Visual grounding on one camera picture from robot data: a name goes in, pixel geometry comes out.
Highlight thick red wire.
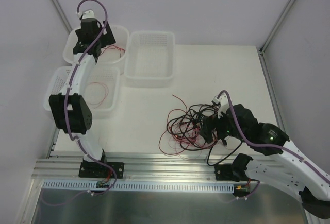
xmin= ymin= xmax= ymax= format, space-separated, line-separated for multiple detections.
xmin=102 ymin=45 xmax=127 ymax=58

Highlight black cables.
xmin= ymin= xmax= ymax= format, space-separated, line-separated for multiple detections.
xmin=166 ymin=102 xmax=244 ymax=167

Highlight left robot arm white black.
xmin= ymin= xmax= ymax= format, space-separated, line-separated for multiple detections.
xmin=48 ymin=18 xmax=108 ymax=177

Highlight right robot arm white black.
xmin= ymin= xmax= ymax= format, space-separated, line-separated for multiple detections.
xmin=200 ymin=104 xmax=329 ymax=219

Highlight white solid plastic tub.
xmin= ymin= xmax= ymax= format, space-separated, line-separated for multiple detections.
xmin=62 ymin=24 xmax=129 ymax=64

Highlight white perforated rectangular basket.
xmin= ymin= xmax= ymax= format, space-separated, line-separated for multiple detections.
xmin=124 ymin=31 xmax=175 ymax=88

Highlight white slotted basket front left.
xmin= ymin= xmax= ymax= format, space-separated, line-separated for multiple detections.
xmin=43 ymin=65 xmax=120 ymax=119

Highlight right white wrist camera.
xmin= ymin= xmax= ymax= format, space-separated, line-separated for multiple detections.
xmin=212 ymin=93 xmax=229 ymax=119

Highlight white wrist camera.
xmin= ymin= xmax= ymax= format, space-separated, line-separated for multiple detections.
xmin=76 ymin=9 xmax=95 ymax=20
xmin=212 ymin=93 xmax=229 ymax=119

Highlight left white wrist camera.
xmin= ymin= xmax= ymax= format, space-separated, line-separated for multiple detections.
xmin=76 ymin=9 xmax=95 ymax=20

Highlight tangled thin red wires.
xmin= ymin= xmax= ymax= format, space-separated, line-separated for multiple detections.
xmin=158 ymin=94 xmax=227 ymax=158

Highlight left aluminium frame post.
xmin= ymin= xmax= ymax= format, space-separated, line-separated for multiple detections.
xmin=50 ymin=0 xmax=72 ymax=34

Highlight aluminium frame post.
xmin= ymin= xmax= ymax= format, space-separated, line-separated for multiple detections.
xmin=50 ymin=0 xmax=72 ymax=34
xmin=259 ymin=0 xmax=297 ymax=56

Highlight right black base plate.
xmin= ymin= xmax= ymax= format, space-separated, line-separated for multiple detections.
xmin=214 ymin=164 xmax=235 ymax=181

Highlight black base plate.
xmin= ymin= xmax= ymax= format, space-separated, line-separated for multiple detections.
xmin=214 ymin=164 xmax=235 ymax=181
xmin=78 ymin=160 xmax=125 ymax=179

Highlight thin red wire in basket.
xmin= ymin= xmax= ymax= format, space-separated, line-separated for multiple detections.
xmin=85 ymin=82 xmax=109 ymax=109

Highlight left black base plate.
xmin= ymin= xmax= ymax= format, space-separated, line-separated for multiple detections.
xmin=78 ymin=160 xmax=125 ymax=179

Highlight aluminium mounting rail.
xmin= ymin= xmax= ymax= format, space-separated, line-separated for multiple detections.
xmin=32 ymin=151 xmax=216 ymax=182

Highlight right aluminium frame post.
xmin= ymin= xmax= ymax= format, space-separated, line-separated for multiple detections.
xmin=259 ymin=0 xmax=297 ymax=56

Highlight white slotted cable duct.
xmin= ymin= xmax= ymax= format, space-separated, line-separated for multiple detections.
xmin=43 ymin=180 xmax=234 ymax=194

